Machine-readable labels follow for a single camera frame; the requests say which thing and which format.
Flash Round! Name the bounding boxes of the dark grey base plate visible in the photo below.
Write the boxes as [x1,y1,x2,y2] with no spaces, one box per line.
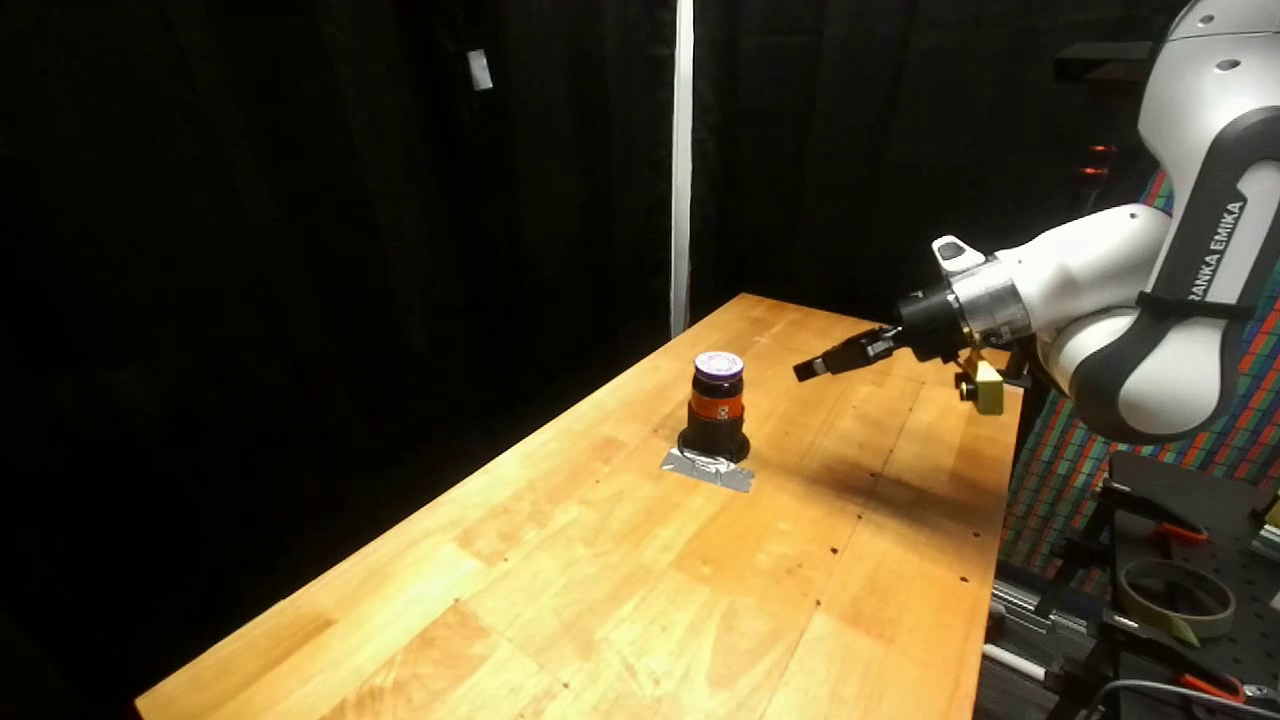
[1099,450,1280,720]

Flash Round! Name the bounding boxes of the silver aluminium extrusion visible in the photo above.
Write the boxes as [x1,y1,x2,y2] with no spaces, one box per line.
[982,569,1119,701]

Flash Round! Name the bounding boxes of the orange handled black clamp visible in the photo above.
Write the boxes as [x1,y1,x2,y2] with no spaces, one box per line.
[1147,519,1222,556]
[1177,667,1252,708]

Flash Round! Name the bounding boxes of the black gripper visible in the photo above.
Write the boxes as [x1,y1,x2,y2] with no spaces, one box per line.
[794,283,970,390]

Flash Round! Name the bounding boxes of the tape roll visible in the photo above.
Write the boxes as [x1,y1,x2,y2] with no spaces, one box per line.
[1111,551,1246,653]

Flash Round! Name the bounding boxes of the small white tag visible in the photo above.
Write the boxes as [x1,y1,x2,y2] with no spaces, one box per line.
[464,46,501,95]

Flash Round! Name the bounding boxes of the white vertical pole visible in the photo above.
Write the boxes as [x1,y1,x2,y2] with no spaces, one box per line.
[668,0,702,341]

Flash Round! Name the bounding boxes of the black curtain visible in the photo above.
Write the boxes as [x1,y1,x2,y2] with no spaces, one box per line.
[0,0,1205,720]

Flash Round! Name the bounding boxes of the wrist mounted camera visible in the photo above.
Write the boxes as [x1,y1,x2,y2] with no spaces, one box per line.
[950,350,1015,420]

